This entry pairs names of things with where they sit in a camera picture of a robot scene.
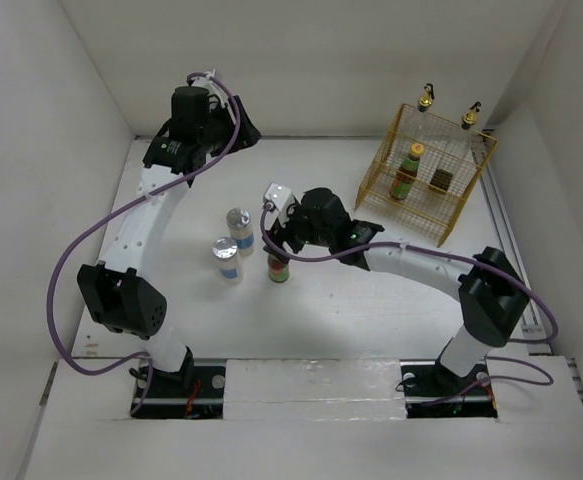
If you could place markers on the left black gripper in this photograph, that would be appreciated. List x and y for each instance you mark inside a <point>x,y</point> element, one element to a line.
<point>246,137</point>

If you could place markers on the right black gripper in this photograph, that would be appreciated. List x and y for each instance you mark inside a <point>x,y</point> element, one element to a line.
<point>279,236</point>

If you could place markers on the red sauce bottle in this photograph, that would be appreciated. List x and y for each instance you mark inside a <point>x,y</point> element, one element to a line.
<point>407,172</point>
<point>278,270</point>

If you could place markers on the silver-lid spice jar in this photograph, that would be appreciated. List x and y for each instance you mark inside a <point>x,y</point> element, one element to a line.
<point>240,227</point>
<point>227,256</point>

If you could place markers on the glass oil bottle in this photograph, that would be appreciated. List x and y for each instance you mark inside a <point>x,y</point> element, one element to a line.
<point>457,147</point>
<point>421,117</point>

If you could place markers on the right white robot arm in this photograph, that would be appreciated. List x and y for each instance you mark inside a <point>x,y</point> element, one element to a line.
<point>489,292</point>

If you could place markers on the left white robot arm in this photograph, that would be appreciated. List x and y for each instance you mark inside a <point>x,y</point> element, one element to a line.
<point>117,290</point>

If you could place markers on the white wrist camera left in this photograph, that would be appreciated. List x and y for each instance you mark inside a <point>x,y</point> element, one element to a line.
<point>217,97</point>

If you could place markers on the yellow wire rack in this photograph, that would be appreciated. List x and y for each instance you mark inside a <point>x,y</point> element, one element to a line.
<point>427,210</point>

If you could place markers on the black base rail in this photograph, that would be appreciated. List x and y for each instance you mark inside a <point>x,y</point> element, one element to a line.
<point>307,390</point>

